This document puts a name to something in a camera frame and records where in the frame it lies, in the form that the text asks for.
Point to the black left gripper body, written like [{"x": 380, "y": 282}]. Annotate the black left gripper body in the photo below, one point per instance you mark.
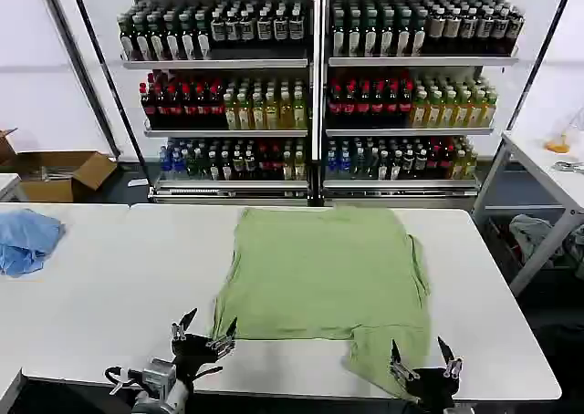
[{"x": 194, "y": 350}]

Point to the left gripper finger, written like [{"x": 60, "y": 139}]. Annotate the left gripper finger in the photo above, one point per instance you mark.
[
  {"x": 226, "y": 341},
  {"x": 182, "y": 329}
]

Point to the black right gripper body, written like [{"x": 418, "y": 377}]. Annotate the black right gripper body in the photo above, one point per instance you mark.
[{"x": 433, "y": 386}]

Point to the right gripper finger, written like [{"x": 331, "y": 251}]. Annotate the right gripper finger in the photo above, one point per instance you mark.
[
  {"x": 453, "y": 365},
  {"x": 398, "y": 366}
]

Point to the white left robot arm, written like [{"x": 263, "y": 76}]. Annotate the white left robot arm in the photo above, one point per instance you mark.
[{"x": 157, "y": 379}]

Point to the green t-shirt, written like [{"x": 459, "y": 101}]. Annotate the green t-shirt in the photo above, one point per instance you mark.
[{"x": 319, "y": 272}]

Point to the grey crumpled garment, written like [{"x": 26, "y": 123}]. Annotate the grey crumpled garment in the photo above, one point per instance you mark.
[{"x": 531, "y": 236}]

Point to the white paper scrap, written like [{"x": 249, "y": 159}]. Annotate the white paper scrap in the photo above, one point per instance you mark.
[{"x": 138, "y": 183}]

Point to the dark crumpled garment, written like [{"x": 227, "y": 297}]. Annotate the dark crumpled garment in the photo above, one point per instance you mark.
[{"x": 576, "y": 245}]

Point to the blue crumpled cloth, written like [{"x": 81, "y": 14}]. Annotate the blue crumpled cloth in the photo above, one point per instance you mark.
[{"x": 25, "y": 243}]

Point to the open cardboard box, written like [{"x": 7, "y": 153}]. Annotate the open cardboard box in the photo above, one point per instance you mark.
[{"x": 55, "y": 177}]

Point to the white side table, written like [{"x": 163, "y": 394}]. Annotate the white side table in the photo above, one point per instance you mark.
[{"x": 538, "y": 168}]

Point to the small white table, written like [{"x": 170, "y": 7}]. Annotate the small white table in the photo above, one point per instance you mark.
[{"x": 8, "y": 183}]

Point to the metal tool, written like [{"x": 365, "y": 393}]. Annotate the metal tool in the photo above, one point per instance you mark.
[{"x": 568, "y": 166}]

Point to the bottle shelf with drinks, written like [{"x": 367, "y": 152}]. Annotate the bottle shelf with drinks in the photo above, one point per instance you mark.
[
  {"x": 219, "y": 99},
  {"x": 410, "y": 99}
]

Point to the orange item in clear bag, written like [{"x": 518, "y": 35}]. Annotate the orange item in clear bag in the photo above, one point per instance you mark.
[{"x": 557, "y": 146}]

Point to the cardboard box flap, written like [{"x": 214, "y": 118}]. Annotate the cardboard box flap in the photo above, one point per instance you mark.
[{"x": 5, "y": 145}]

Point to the thin black slanted pole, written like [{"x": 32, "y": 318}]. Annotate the thin black slanted pole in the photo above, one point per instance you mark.
[
  {"x": 547, "y": 35},
  {"x": 107, "y": 67}
]

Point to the thick black slanted pole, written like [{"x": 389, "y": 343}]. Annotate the thick black slanted pole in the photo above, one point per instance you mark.
[{"x": 77, "y": 67}]

